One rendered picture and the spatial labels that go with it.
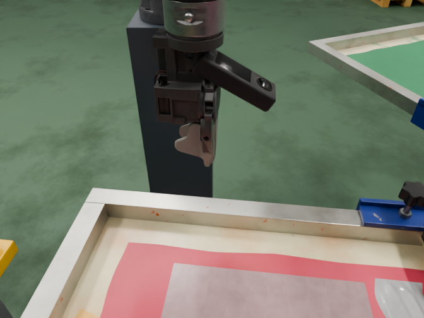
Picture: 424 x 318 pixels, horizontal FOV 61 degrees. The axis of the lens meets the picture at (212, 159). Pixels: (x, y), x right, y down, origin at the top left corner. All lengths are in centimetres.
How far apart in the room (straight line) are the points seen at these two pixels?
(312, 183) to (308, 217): 159
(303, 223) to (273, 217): 5
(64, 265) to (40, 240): 145
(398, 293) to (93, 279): 46
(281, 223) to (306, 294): 12
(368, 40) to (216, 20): 111
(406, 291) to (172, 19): 51
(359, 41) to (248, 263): 106
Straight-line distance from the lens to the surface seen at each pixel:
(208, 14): 43
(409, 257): 69
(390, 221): 67
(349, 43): 145
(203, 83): 48
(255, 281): 59
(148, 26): 81
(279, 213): 64
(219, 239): 63
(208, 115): 47
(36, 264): 196
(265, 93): 47
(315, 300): 59
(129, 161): 237
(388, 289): 63
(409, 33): 165
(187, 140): 52
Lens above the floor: 145
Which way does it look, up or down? 38 degrees down
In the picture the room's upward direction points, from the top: straight up
